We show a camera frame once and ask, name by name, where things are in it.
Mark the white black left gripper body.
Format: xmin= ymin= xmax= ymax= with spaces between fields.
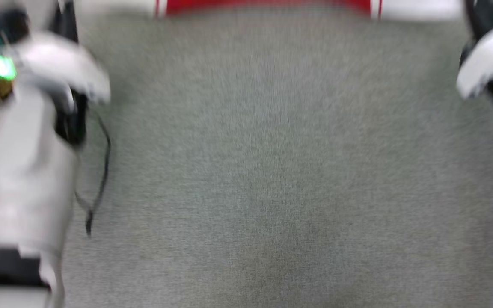
xmin=15 ymin=32 xmax=111 ymax=146

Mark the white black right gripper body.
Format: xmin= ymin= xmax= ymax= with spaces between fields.
xmin=456 ymin=13 xmax=493 ymax=129

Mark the red and white basketball jersey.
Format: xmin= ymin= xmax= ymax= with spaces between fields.
xmin=75 ymin=0 xmax=463 ymax=22

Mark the grey fabric sofa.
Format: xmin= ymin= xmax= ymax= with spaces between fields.
xmin=0 ymin=0 xmax=493 ymax=308

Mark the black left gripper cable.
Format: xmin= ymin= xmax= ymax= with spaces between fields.
xmin=75 ymin=109 xmax=113 ymax=237

